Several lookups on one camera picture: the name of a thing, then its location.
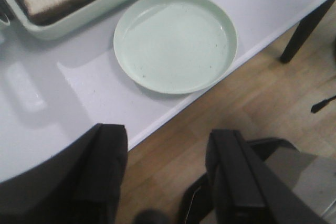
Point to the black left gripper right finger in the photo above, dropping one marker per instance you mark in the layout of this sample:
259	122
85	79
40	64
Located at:
244	189

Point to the black table leg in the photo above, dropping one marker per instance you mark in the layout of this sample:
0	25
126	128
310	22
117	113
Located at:
305	28

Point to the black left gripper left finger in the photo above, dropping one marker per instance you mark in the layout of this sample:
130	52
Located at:
81	184

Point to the mint green round plate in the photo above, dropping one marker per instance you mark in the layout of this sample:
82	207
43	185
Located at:
175	46

